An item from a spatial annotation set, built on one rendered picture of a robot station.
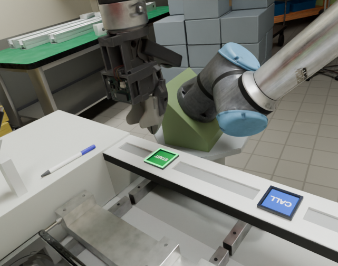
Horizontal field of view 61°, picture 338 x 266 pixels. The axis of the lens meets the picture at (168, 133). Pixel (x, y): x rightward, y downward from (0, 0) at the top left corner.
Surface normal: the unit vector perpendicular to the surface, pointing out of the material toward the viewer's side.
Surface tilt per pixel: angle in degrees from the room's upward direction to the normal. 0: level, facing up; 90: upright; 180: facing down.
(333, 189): 0
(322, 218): 0
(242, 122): 122
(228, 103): 53
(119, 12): 90
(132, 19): 91
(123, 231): 0
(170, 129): 90
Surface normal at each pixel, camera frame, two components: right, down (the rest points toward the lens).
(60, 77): 0.85, 0.15
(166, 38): -0.44, 0.50
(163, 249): -0.15, -0.86
